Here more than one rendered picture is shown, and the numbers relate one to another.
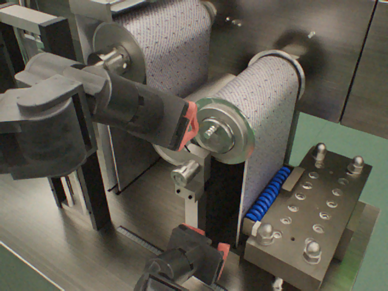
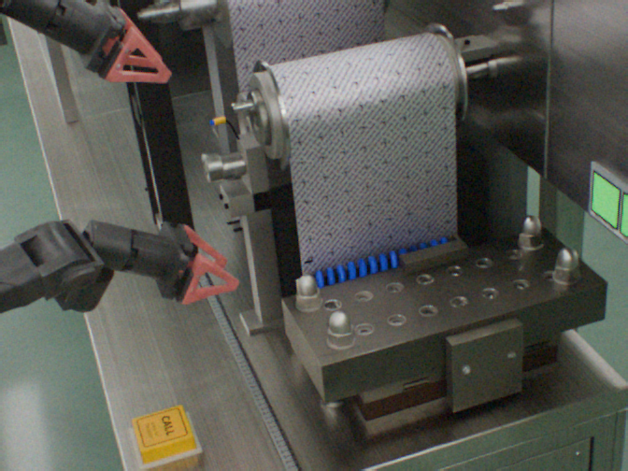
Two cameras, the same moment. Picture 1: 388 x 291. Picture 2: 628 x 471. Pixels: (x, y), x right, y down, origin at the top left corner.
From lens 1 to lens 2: 92 cm
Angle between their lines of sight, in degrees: 33
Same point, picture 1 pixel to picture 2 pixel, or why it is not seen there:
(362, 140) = not seen: outside the picture
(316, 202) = (438, 292)
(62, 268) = not seen: hidden behind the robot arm
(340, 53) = (533, 43)
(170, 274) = (92, 237)
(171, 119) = (98, 40)
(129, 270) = (166, 313)
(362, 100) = (562, 135)
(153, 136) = (85, 57)
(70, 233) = not seen: hidden behind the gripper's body
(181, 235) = (165, 231)
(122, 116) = (33, 18)
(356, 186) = (533, 296)
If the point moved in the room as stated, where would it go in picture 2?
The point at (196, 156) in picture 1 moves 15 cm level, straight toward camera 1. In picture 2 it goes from (241, 146) to (164, 193)
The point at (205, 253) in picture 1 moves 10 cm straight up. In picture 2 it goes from (172, 255) to (159, 186)
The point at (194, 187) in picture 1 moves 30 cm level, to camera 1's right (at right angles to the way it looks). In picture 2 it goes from (236, 193) to (422, 249)
